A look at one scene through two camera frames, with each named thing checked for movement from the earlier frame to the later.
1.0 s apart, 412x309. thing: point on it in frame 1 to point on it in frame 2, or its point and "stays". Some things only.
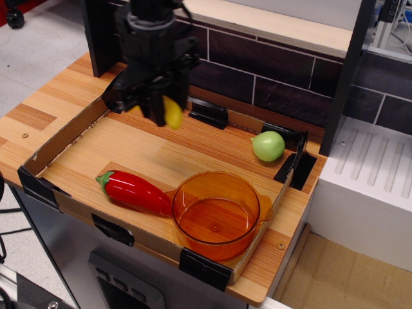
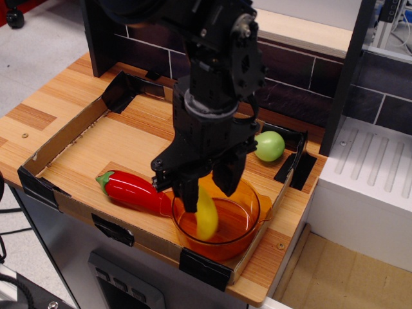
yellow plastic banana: [172, 112] to [206, 214]
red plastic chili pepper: [134, 190] stays
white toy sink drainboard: [364, 197] stays
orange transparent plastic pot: [216, 215] stays
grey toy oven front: [120, 286] stays
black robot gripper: [157, 59] to [200, 143]
